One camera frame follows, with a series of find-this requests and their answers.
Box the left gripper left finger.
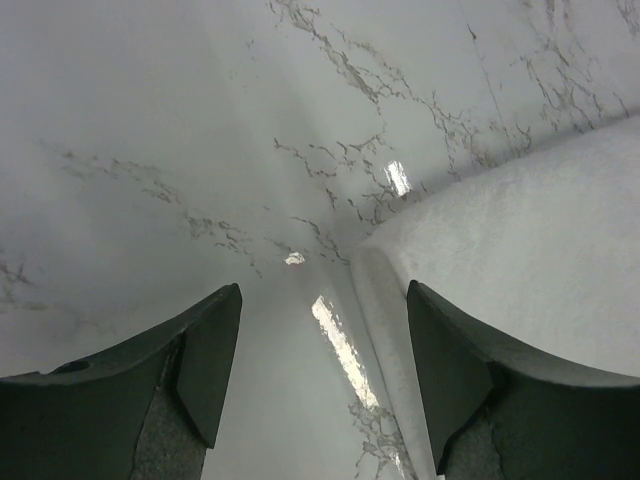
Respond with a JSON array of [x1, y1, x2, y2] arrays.
[[1, 284, 242, 479]]

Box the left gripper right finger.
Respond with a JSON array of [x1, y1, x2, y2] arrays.
[[406, 281, 639, 479]]

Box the white towel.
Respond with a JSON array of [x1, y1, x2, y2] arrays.
[[351, 117, 639, 479]]

